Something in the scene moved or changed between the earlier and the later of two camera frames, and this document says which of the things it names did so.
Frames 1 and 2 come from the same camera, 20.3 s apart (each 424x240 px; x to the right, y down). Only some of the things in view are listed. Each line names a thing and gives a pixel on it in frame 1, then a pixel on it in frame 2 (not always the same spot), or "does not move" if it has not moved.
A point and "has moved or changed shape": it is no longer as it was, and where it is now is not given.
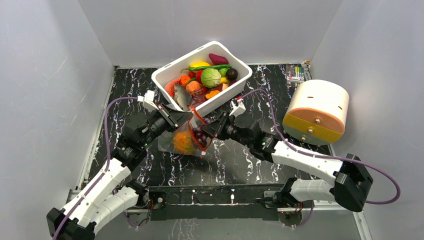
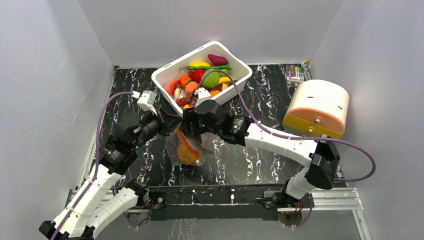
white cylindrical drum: x=316 y=112 does not move
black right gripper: x=219 y=124 → x=190 y=124
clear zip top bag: x=190 y=137 has moved or changed shape
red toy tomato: x=198 y=75 does not move
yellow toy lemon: x=199 y=64 does not move
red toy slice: x=169 y=87 does not move
